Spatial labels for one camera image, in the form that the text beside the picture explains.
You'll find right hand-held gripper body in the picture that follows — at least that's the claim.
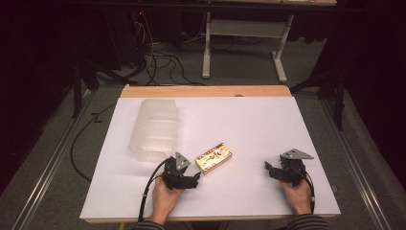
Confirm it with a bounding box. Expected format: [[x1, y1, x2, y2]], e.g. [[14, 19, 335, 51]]
[[269, 148, 315, 188]]

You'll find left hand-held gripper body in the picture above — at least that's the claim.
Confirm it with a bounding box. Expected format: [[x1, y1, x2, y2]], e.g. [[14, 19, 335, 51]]
[[161, 151, 194, 192]]

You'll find colourful printed snack box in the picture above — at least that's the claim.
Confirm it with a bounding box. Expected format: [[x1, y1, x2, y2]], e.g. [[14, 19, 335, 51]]
[[194, 142, 234, 175]]

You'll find person's left hand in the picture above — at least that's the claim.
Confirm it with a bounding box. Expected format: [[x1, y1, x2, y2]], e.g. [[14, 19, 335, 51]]
[[150, 182, 185, 225]]

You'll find person's right hand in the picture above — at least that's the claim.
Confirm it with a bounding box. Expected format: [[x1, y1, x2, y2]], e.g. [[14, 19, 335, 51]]
[[280, 179, 313, 217]]

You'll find white table cover sheet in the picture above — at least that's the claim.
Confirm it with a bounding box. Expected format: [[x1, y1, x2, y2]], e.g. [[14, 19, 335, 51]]
[[79, 96, 342, 221]]

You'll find translucent plastic storage container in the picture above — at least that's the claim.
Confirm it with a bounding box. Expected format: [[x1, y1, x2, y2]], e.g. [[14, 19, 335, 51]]
[[127, 98, 181, 163]]

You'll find black metal stand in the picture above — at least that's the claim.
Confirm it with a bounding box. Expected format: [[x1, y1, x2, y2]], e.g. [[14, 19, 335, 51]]
[[289, 63, 348, 132], [70, 57, 139, 120]]

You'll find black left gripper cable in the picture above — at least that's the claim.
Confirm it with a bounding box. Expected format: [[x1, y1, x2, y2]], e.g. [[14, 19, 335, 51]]
[[137, 158, 170, 223]]

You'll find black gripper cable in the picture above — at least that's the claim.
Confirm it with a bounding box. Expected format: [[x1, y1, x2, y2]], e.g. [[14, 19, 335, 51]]
[[298, 169, 317, 215], [137, 158, 170, 223]]

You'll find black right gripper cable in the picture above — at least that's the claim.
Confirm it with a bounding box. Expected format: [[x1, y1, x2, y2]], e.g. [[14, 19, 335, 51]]
[[298, 169, 317, 215]]

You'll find metal floor rail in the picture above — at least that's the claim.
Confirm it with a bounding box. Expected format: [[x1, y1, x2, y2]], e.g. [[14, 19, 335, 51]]
[[319, 95, 392, 230], [11, 89, 97, 230]]

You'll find black floor cable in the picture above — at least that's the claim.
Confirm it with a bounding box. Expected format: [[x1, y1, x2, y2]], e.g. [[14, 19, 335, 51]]
[[70, 103, 118, 183]]

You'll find tangle of black floor cables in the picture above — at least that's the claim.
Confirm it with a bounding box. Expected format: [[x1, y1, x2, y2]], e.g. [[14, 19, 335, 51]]
[[132, 12, 208, 87]]

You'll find white metal desk frame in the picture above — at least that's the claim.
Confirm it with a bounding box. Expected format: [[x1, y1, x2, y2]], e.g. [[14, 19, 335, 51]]
[[201, 11, 295, 84]]

